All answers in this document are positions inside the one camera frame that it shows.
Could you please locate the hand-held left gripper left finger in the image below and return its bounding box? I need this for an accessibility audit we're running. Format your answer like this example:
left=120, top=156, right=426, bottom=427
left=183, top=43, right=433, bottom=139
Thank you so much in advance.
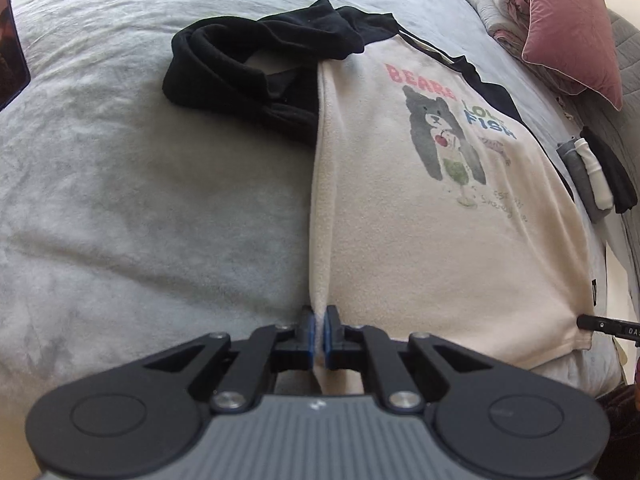
left=142, top=307, right=318, bottom=413

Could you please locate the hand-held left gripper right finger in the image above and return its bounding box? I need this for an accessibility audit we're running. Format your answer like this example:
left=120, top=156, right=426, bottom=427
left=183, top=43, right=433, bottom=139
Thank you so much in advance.
left=324, top=305, right=496, bottom=413

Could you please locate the cream and black sweatshirt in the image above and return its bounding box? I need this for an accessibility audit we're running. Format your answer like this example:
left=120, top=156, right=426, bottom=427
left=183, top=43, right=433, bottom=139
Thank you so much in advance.
left=162, top=0, right=598, bottom=396

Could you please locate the dark cloth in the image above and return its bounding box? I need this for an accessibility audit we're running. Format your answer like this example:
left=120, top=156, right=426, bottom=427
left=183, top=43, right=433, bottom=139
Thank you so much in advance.
left=595, top=382, right=640, bottom=413

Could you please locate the grey folded garment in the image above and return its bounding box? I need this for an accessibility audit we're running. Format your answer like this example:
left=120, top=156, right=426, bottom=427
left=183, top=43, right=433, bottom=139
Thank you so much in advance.
left=556, top=141, right=608, bottom=223

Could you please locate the white folded garment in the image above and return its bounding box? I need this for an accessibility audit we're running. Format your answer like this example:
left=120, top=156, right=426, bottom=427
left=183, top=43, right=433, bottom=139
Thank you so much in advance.
left=574, top=137, right=615, bottom=211

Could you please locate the black folded garment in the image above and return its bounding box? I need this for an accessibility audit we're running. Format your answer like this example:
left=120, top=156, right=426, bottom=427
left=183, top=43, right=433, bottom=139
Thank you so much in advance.
left=580, top=126, right=638, bottom=213

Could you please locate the grey quilted headboard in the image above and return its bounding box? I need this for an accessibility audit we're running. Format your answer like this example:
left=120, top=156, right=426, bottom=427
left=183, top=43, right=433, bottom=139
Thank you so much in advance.
left=590, top=7, right=640, bottom=216

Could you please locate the pink pillow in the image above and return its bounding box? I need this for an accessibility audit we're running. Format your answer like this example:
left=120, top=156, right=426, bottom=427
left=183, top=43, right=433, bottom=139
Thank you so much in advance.
left=520, top=0, right=623, bottom=111

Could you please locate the folded quilt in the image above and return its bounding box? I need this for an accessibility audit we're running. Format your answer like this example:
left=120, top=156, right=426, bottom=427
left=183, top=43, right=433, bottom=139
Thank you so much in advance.
left=430, top=0, right=551, bottom=56

